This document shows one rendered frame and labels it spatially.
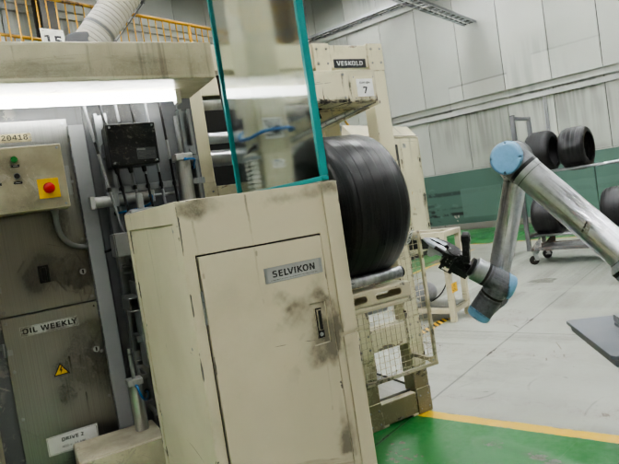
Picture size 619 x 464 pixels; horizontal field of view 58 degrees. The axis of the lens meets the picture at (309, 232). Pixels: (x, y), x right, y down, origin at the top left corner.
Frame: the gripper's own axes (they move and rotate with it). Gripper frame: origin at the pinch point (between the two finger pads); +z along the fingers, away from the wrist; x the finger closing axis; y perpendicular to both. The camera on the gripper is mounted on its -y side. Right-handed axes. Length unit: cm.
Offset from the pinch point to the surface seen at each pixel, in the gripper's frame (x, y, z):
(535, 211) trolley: 507, 154, -154
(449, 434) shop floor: 19, 99, -60
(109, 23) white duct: -9, -24, 139
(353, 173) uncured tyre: -10.0, -14.7, 35.1
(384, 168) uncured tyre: -0.2, -17.5, 26.2
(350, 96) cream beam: 53, -19, 56
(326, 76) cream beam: 47, -24, 68
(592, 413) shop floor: 44, 66, -117
